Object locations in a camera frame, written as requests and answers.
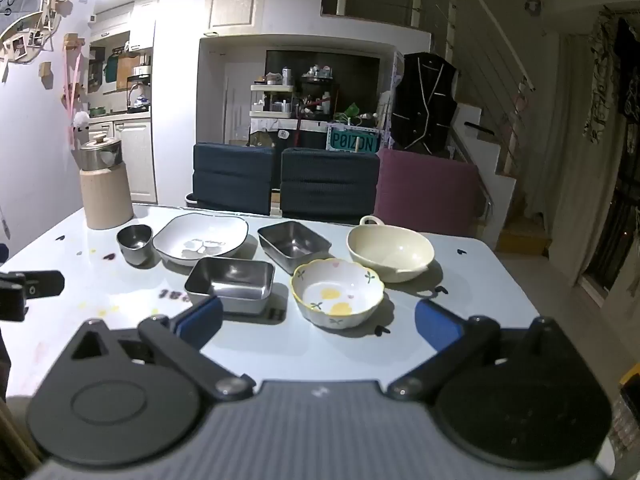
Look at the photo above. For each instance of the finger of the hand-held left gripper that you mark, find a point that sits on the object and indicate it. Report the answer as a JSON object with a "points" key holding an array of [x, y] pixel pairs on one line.
{"points": [[42, 282]]}

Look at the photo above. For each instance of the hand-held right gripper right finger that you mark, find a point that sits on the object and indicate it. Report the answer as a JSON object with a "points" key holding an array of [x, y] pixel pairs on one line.
{"points": [[436, 326]]}

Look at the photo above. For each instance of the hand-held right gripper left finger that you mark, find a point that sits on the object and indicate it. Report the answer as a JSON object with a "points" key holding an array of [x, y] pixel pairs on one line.
{"points": [[200, 319]]}

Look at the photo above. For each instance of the rectangular steel container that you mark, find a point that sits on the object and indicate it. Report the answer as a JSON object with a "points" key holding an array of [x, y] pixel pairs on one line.
{"points": [[230, 280], [294, 242]]}

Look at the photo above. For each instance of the white square flower plate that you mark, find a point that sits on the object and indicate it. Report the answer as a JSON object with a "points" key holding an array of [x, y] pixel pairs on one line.
{"points": [[200, 240]]}

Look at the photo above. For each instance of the small round steel bowl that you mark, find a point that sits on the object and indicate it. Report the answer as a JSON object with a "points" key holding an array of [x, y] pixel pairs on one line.
{"points": [[134, 245]]}

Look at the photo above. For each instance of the yellow rim floral bowl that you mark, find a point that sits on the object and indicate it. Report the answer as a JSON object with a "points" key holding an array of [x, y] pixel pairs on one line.
{"points": [[337, 292]]}

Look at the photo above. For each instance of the beige jug with steel lid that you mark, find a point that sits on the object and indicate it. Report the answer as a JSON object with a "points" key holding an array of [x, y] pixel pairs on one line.
{"points": [[106, 195]]}

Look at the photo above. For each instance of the grey trash bin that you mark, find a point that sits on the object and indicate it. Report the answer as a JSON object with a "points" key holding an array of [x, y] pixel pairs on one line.
{"points": [[190, 200]]}

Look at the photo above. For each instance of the purple chair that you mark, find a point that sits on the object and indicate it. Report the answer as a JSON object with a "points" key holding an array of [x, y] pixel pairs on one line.
{"points": [[425, 190]]}

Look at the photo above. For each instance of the dark blue chair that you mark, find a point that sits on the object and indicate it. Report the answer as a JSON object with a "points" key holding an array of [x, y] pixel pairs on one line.
{"points": [[232, 177], [327, 185]]}

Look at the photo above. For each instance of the white kitchen lower cabinets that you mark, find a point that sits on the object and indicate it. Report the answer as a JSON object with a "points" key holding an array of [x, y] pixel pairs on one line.
{"points": [[132, 160]]}

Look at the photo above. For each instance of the white kitchen cabinets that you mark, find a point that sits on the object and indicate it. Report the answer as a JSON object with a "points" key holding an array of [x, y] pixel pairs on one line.
{"points": [[125, 22], [132, 160]]}

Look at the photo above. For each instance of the white staircase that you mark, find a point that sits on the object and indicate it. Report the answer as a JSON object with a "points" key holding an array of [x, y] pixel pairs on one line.
{"points": [[492, 180]]}

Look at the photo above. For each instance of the teal sign box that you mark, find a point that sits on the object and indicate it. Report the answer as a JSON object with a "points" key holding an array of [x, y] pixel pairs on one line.
{"points": [[352, 141]]}

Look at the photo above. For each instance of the dark glass door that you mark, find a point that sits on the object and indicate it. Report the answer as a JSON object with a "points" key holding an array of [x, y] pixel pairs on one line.
{"points": [[620, 220]]}

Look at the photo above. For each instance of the light patterned curtain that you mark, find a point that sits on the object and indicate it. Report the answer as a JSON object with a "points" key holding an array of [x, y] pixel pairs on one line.
{"points": [[565, 150]]}

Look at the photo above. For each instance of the black vest with white trim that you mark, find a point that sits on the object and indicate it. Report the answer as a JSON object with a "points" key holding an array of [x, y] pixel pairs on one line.
{"points": [[422, 105]]}

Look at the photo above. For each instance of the white shelf cart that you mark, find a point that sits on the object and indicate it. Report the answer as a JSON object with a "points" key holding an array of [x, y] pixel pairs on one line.
{"points": [[270, 102]]}

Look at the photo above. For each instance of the green plant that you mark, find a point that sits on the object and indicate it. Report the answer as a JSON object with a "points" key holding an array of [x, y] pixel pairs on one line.
{"points": [[349, 111]]}

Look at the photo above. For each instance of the black cluttered shelf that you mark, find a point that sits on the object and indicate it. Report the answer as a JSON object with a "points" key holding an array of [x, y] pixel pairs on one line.
{"points": [[317, 92]]}

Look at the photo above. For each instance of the white kitchen upper cabinets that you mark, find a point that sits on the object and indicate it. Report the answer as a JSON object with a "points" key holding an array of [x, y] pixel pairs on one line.
{"points": [[125, 22]]}

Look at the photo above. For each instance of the stair railing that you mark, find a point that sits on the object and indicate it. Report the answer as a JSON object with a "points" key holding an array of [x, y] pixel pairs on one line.
{"points": [[492, 55]]}

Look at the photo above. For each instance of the pink wall ribbon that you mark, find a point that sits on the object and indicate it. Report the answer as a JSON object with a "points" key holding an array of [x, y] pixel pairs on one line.
{"points": [[72, 87]]}

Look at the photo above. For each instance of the wooden wall decoration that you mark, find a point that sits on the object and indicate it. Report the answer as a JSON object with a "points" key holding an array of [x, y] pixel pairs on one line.
{"points": [[30, 15]]}

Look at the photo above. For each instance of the white wall panel door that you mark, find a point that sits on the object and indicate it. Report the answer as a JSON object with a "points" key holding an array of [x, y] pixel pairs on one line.
{"points": [[235, 5]]}

